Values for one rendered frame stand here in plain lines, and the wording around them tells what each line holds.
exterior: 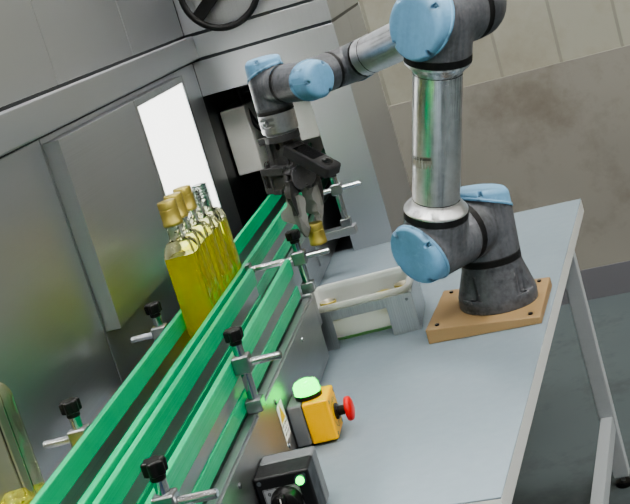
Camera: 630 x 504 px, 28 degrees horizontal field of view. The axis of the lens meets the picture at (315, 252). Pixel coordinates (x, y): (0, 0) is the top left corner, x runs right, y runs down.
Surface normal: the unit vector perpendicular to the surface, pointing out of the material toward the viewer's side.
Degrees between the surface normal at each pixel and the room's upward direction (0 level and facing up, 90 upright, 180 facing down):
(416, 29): 82
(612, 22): 90
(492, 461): 0
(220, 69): 90
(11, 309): 90
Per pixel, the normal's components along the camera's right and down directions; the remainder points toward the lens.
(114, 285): 0.95, -0.24
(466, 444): -0.28, -0.94
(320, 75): 0.66, 0.01
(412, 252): -0.70, 0.46
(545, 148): -0.26, 0.29
